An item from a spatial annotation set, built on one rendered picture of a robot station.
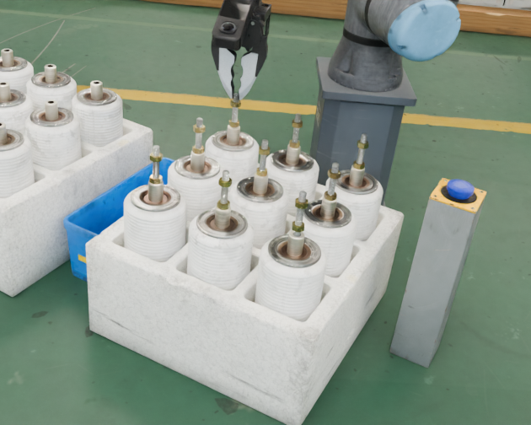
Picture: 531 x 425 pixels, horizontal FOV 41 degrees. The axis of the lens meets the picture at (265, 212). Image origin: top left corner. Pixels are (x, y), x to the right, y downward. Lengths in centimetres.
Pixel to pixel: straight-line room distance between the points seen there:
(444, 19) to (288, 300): 56
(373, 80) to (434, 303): 48
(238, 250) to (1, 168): 44
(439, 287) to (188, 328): 39
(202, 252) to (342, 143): 53
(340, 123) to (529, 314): 51
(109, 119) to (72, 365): 48
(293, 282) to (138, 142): 57
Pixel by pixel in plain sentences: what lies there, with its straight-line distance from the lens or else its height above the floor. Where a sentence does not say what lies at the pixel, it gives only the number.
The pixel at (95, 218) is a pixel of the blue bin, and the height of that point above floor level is 8.
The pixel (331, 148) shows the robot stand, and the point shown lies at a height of 17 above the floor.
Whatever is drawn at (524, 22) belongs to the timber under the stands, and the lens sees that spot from 301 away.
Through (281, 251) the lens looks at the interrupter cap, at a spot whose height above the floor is 25.
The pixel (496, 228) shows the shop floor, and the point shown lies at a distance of 167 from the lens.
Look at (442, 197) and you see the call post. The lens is 108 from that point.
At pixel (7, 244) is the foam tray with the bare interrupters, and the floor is 11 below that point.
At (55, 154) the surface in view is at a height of 20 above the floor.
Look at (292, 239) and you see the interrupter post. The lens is 99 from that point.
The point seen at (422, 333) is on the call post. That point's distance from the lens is 121.
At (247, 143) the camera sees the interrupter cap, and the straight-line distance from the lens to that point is 127.
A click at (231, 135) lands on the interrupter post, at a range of 126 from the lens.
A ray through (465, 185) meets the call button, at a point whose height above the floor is 33.
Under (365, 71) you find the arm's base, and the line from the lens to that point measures 142.
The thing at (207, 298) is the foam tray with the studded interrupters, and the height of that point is 18.
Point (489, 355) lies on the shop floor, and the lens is 132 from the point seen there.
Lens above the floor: 84
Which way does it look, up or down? 33 degrees down
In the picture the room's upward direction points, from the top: 7 degrees clockwise
